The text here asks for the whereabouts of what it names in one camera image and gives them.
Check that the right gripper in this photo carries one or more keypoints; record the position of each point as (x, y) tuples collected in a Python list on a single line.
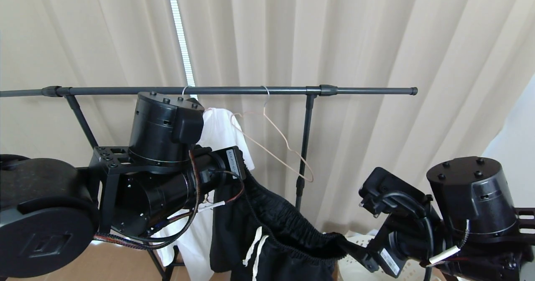
[(388, 251)]

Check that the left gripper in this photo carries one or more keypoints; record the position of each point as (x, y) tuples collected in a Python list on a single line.
[(228, 164)]

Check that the white printed shirt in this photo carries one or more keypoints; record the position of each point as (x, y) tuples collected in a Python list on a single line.
[(217, 126)]

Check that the pink clothes hanger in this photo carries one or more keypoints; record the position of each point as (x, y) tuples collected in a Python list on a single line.
[(311, 180), (183, 91)]

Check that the black garment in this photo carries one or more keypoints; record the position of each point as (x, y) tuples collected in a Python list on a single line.
[(284, 239)]

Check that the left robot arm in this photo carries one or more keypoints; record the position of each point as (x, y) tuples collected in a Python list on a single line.
[(50, 214)]

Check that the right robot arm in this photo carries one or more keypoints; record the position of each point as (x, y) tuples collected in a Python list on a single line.
[(472, 197)]

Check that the white laundry basket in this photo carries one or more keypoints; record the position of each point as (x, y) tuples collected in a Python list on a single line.
[(349, 272)]

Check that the black clothes rack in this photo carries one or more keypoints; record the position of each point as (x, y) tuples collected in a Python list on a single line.
[(250, 90)]

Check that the beige curtain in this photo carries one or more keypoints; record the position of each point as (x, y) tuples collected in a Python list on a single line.
[(334, 34)]

